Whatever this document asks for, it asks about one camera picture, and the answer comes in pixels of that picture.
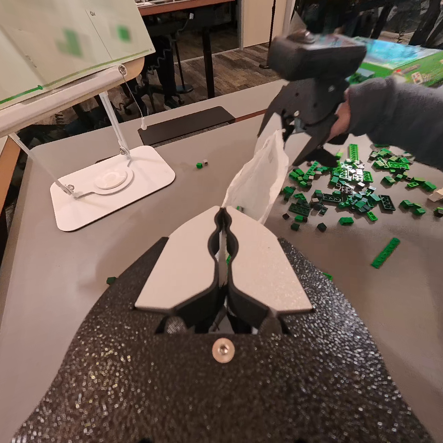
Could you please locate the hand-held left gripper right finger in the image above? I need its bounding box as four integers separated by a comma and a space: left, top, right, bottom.
225, 206, 314, 329

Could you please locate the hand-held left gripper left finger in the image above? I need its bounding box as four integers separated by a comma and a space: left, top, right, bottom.
134, 206, 226, 329

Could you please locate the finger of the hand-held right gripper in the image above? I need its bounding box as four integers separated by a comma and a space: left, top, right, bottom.
258, 110, 289, 139
292, 132, 322, 167

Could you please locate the white printed paper bag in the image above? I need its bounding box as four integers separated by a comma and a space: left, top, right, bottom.
221, 130, 289, 288

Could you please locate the pile of green toy bricks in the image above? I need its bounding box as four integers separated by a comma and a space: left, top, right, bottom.
282, 144, 443, 232

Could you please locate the person's right forearm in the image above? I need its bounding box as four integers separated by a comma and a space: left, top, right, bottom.
346, 76, 443, 167

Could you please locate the grey desk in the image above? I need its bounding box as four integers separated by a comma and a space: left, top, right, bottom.
0, 78, 443, 443

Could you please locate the person's right hand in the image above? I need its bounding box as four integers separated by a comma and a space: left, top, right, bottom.
330, 100, 352, 140

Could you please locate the white paper sheet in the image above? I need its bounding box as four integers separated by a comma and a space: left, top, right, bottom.
284, 9, 307, 35

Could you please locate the black floor stand pole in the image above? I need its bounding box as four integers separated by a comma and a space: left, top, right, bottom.
260, 0, 277, 70

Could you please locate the white door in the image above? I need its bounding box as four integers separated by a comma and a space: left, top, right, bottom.
239, 0, 293, 49

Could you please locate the white book stand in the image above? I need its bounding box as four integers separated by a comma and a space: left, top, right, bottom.
0, 57, 176, 232

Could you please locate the green cardboard toy box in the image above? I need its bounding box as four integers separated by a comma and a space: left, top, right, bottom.
350, 36, 443, 87

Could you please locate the long narrow green plate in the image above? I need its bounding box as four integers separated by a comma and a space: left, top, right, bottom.
371, 238, 401, 269

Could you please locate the black office chair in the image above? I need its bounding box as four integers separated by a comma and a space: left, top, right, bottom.
121, 35, 194, 115

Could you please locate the wooden background table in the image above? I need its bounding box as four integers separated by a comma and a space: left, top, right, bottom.
137, 0, 239, 99

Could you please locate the instruction booklet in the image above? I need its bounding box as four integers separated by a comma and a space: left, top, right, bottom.
0, 0, 156, 109

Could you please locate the black desk cable cover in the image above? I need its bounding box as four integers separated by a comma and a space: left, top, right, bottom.
138, 106, 236, 147

